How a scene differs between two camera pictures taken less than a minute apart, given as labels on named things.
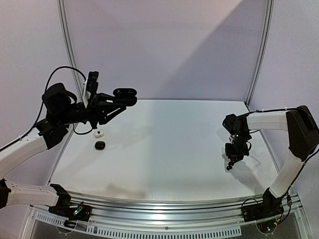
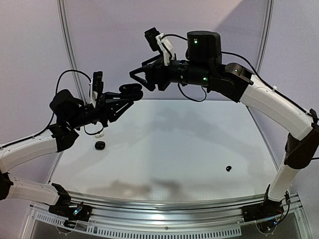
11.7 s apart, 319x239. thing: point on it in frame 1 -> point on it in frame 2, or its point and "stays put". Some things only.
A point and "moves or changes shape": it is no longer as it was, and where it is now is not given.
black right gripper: x=236 y=153 -> x=161 y=75
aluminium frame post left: x=63 y=10 stays put
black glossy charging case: x=100 y=145 stays put
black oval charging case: x=125 y=96 moves or changes shape
